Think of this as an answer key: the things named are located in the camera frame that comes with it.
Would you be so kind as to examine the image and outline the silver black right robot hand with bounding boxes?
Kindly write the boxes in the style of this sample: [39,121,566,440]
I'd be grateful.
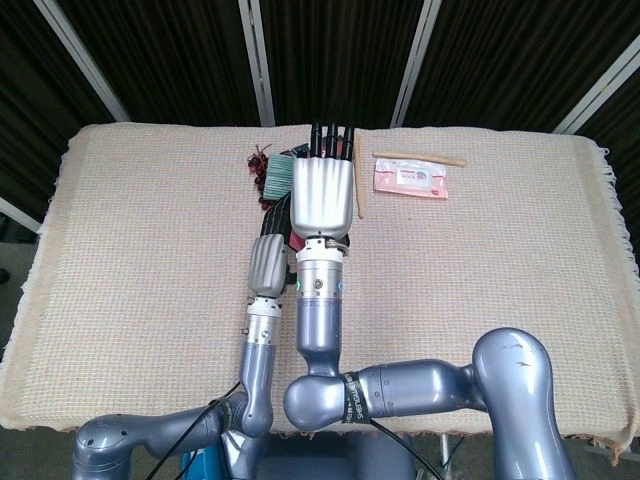
[289,119,357,241]

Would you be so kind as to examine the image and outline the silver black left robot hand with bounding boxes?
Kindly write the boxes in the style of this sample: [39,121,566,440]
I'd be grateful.
[247,192,299,300]

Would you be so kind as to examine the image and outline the thick wooden stick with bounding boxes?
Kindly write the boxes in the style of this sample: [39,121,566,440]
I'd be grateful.
[352,133,368,220]

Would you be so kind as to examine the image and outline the teal plastic hand brush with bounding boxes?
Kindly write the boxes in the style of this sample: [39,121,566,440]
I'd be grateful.
[263,153,296,201]

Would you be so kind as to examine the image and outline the dark printed card box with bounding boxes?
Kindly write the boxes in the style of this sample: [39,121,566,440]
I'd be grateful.
[278,141,357,162]

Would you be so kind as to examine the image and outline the dark red berry bunch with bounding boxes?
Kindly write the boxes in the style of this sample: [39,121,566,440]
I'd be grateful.
[246,143,275,209]

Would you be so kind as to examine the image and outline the pink wet wipes pack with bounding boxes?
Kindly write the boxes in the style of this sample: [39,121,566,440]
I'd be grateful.
[372,157,450,202]

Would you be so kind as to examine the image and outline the thin wooden stick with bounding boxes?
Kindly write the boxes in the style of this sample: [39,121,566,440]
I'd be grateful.
[372,150,468,167]

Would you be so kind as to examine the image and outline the beige woven tablecloth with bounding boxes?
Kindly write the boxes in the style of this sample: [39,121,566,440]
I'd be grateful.
[0,122,640,451]

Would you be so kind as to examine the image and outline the dark grey robot torso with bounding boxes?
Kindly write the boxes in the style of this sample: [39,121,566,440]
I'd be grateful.
[219,432,419,480]

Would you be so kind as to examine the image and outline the blue plastic base cover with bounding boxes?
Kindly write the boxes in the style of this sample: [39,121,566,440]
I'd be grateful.
[179,439,226,480]

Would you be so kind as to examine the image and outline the white partition post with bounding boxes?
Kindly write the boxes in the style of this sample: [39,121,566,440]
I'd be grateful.
[389,0,444,127]
[552,37,640,135]
[0,196,42,235]
[237,0,277,126]
[33,0,132,123]

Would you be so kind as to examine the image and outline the black velcro strap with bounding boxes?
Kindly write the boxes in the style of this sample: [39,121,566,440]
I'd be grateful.
[342,370,374,426]

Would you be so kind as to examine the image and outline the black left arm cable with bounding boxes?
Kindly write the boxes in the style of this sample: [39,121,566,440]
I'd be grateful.
[148,382,241,480]

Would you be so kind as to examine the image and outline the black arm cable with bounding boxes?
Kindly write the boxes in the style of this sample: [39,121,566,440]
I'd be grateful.
[148,382,241,480]
[367,419,451,480]

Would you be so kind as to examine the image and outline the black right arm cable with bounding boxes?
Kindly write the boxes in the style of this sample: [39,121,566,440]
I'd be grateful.
[367,419,451,480]

